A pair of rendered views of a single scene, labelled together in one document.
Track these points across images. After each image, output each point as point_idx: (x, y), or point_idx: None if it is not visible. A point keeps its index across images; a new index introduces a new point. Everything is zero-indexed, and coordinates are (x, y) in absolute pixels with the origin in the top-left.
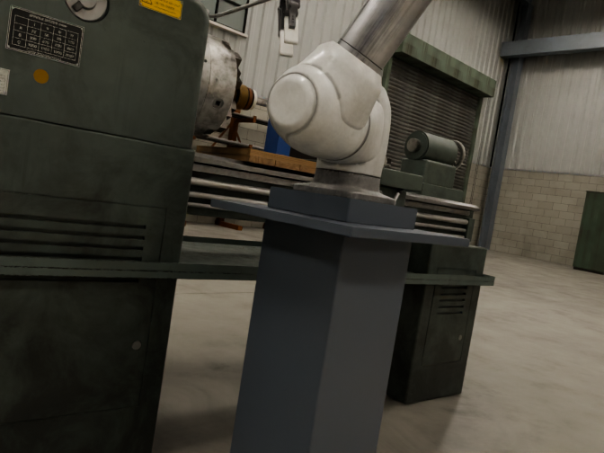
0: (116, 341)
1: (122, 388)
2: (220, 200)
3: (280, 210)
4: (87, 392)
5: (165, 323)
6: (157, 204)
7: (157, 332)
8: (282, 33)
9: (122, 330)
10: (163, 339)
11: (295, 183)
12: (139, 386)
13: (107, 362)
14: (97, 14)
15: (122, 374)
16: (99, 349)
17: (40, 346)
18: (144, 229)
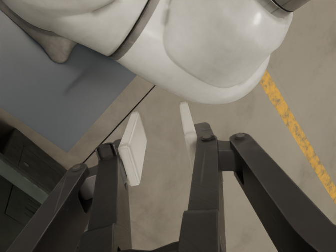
0: (39, 175)
1: (33, 158)
2: (79, 139)
3: (104, 71)
4: (50, 171)
5: (7, 156)
6: (14, 221)
7: (13, 158)
8: (140, 169)
9: (36, 176)
10: (9, 152)
11: (63, 61)
12: (23, 150)
13: (42, 172)
14: None
15: (33, 162)
16: (47, 180)
17: None
18: (26, 212)
